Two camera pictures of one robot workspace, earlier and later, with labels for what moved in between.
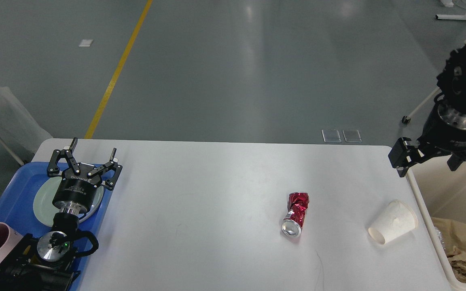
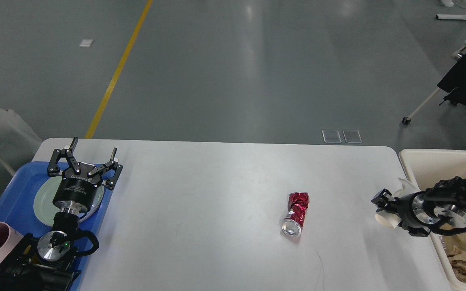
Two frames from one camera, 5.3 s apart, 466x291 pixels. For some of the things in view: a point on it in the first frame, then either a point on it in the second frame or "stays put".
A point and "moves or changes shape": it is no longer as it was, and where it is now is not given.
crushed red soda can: x=298 y=203 stays put
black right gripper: x=450 y=131 → x=417 y=212
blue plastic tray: x=15 y=207 stays put
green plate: x=45 y=209 stays put
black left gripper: x=76 y=191 stays put
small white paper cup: x=397 y=219 moves or changes shape
